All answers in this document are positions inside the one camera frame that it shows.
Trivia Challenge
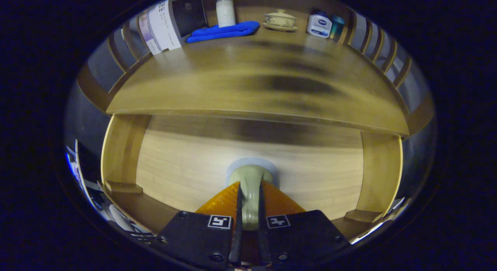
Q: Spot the wooden countertop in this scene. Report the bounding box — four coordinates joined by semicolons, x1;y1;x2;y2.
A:
107;21;410;136

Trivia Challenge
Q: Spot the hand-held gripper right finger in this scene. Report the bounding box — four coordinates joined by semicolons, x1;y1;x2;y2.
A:
258;181;352;269

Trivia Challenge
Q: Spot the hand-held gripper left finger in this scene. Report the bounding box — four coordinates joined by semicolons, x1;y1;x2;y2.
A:
153;182;243;269

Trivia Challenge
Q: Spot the thick white book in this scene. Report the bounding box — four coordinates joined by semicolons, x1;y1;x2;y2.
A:
148;0;208;51

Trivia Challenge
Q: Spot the white blue room equipment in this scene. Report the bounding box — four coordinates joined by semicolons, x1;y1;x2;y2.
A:
65;141;84;186

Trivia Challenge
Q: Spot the thin pale purple book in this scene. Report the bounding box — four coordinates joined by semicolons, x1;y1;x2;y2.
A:
138;13;162;56

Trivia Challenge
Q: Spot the brown wooden drawer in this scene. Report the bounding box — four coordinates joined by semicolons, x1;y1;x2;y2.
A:
100;114;404;244

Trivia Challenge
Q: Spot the white pump bottle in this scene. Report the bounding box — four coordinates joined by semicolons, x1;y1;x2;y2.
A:
216;0;236;28

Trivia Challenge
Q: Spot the beige lidded ceramic cup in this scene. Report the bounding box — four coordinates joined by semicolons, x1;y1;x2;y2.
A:
262;9;299;32

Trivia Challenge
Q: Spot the white blue-capped lotion bottle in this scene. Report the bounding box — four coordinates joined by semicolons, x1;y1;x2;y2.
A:
306;11;333;39

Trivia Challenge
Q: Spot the brown wooden cabinet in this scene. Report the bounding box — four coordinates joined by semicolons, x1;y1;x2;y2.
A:
76;0;435;139

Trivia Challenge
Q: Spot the teal slim bottle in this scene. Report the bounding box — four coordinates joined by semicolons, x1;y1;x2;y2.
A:
330;16;345;42

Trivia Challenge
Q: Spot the folded blue cloth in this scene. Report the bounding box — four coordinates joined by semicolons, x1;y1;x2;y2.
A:
186;21;261;43

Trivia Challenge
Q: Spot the pale green handled sponge pad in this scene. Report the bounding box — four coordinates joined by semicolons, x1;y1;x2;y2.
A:
226;158;280;231

